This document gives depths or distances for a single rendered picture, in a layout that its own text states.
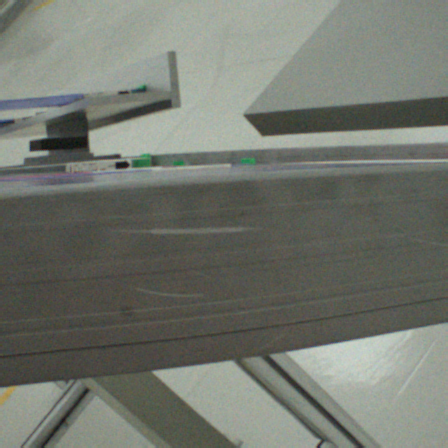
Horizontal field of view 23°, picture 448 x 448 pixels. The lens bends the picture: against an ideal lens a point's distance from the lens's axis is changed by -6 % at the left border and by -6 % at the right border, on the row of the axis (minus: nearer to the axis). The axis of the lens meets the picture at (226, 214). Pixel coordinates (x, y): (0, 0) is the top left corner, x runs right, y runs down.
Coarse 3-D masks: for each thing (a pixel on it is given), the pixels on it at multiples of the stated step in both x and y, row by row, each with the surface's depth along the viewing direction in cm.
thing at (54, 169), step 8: (136, 160) 102; (144, 160) 102; (8, 168) 96; (16, 168) 96; (24, 168) 96; (32, 168) 97; (40, 168) 97; (48, 168) 97; (56, 168) 98; (64, 168) 98; (0, 176) 95; (8, 176) 96; (16, 176) 96
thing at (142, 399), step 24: (96, 384) 130; (120, 384) 131; (144, 384) 133; (120, 408) 133; (144, 408) 133; (168, 408) 135; (192, 408) 136; (144, 432) 137; (168, 432) 134; (192, 432) 136; (216, 432) 138
